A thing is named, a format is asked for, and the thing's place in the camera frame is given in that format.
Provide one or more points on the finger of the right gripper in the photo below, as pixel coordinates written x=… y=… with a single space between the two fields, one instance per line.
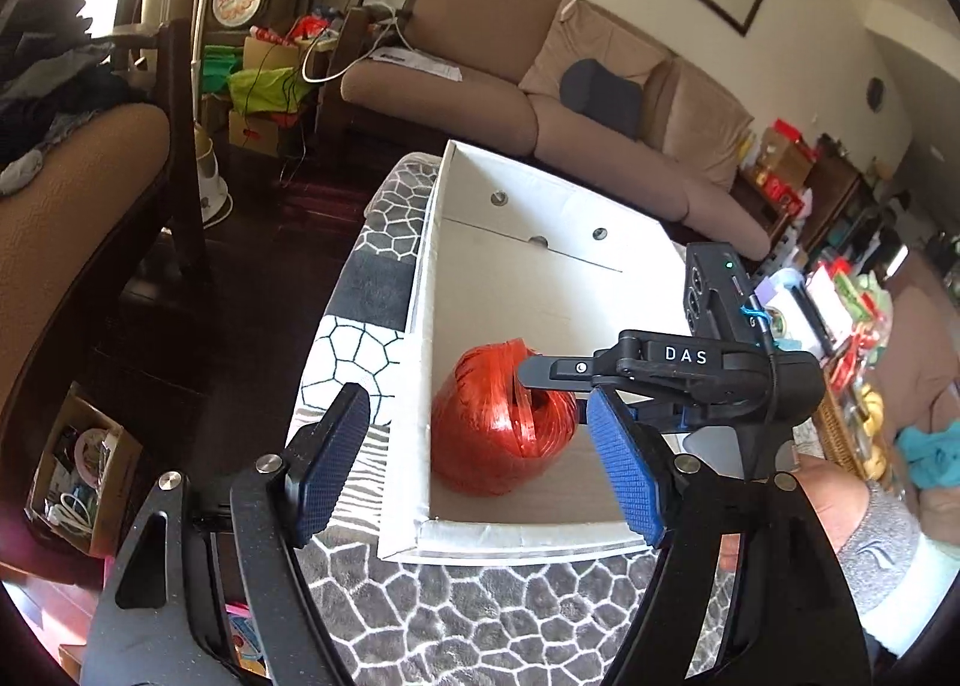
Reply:
x=559 y=373

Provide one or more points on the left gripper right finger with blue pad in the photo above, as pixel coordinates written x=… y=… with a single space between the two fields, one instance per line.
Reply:
x=792 y=619

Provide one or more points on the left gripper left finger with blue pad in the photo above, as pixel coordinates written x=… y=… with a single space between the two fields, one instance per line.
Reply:
x=162 y=616

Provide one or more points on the red twine ball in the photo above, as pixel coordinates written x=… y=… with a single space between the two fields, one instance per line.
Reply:
x=491 y=435

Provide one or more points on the cardboard box of clutter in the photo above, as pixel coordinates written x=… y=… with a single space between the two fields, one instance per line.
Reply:
x=82 y=484

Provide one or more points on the person's right hand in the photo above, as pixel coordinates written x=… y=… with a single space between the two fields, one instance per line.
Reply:
x=840 y=502

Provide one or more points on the wicker basket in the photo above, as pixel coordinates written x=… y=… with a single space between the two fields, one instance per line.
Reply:
x=839 y=427

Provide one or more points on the patterned grey table mat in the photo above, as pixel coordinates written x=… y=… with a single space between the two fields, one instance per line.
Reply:
x=419 y=584

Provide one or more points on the bananas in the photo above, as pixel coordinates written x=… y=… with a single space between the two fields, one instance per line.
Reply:
x=871 y=410

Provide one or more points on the dark blue cushion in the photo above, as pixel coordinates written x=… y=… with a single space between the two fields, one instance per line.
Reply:
x=616 y=103

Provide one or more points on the brown sofa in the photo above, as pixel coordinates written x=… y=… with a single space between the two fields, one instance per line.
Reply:
x=513 y=54

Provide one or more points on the papers on sofa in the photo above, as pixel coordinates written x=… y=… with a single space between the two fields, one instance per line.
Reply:
x=412 y=60

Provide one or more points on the brown armchair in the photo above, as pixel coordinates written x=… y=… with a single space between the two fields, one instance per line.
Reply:
x=73 y=236

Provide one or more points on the green bag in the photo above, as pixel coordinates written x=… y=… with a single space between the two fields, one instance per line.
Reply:
x=267 y=90

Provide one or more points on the pile of folded clothes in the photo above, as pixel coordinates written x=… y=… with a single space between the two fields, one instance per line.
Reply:
x=55 y=79

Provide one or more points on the black camera module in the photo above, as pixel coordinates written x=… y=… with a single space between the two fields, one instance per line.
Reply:
x=719 y=299

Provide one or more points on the white appliance with black handle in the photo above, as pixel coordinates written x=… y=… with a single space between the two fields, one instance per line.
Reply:
x=806 y=311

